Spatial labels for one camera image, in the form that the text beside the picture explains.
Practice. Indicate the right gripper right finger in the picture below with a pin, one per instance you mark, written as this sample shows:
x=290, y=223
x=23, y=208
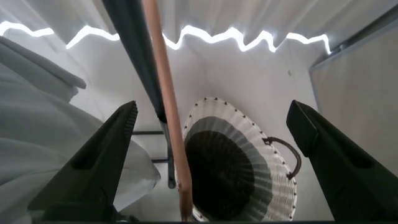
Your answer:
x=351, y=174

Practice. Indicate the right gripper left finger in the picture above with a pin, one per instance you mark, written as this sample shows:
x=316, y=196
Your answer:
x=90, y=174

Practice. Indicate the pink clothes hanger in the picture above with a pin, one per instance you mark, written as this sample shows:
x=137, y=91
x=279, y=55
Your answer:
x=168, y=87

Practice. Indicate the black clothes rack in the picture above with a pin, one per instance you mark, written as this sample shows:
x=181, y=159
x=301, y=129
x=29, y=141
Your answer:
x=136, y=46

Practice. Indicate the white laundry basket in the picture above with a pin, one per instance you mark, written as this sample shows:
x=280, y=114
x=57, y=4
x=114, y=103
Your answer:
x=214, y=109

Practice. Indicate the white curtain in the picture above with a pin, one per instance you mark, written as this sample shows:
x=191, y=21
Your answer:
x=217, y=12

